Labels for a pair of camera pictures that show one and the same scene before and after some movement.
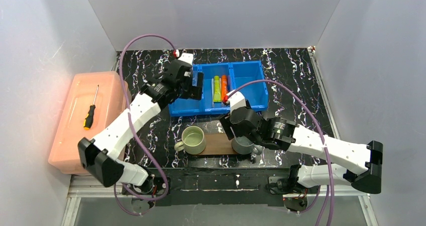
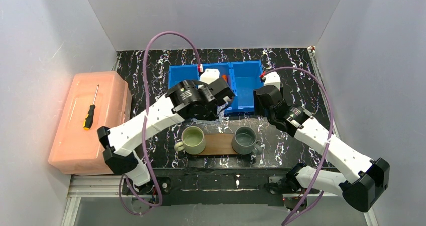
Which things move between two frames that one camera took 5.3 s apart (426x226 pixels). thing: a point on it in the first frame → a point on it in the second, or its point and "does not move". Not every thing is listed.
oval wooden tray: [217, 144] does not move
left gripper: [192, 86] → [225, 93]
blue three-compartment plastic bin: [216, 80] does not move
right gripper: [229, 128] → [263, 98]
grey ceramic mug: [241, 145] does not move
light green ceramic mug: [194, 141] does not move
